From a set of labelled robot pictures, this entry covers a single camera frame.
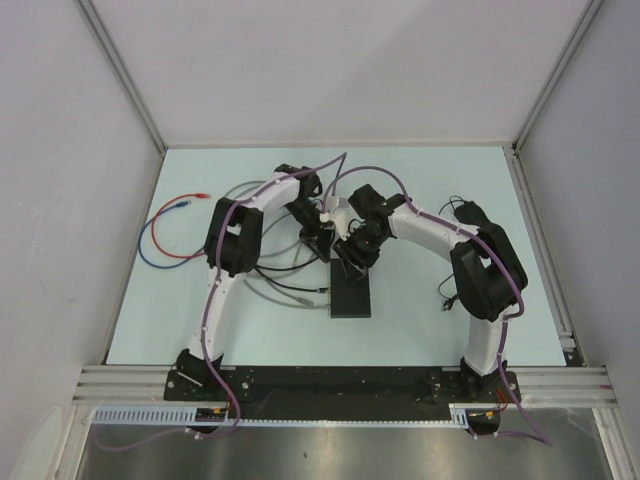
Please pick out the white slotted cable duct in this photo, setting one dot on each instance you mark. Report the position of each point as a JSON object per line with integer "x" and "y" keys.
{"x": 198, "y": 417}

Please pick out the black network switch box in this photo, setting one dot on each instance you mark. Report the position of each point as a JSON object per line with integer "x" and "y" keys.
{"x": 348, "y": 300}

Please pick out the aluminium front frame rail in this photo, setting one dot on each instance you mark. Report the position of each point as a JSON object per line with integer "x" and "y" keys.
{"x": 540, "y": 387}

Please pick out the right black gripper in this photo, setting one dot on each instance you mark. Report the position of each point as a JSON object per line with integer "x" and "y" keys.
{"x": 352, "y": 272}

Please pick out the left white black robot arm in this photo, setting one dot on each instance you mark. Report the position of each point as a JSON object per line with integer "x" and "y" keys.
{"x": 233, "y": 248}

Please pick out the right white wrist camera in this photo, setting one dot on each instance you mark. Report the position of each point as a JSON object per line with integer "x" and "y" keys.
{"x": 338, "y": 221}

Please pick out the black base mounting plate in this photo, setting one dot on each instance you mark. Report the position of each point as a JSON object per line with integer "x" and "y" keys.
{"x": 351, "y": 394}

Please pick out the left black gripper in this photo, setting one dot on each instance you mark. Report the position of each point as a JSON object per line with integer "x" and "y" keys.
{"x": 318, "y": 239}

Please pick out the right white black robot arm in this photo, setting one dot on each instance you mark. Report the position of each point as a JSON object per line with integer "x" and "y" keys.
{"x": 487, "y": 272}

